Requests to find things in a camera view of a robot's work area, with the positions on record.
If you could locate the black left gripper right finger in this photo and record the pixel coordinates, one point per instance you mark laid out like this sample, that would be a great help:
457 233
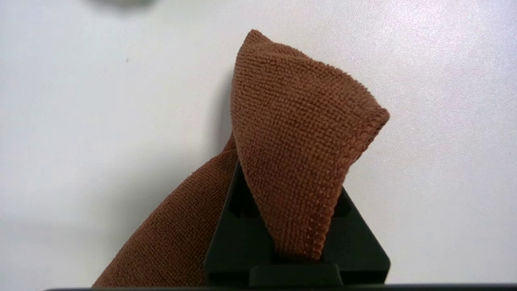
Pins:
355 246

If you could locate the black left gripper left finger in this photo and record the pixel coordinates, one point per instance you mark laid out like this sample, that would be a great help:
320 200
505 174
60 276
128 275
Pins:
238 242

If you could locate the brown cloth towel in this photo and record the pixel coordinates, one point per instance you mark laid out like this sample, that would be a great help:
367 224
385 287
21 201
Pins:
299 133

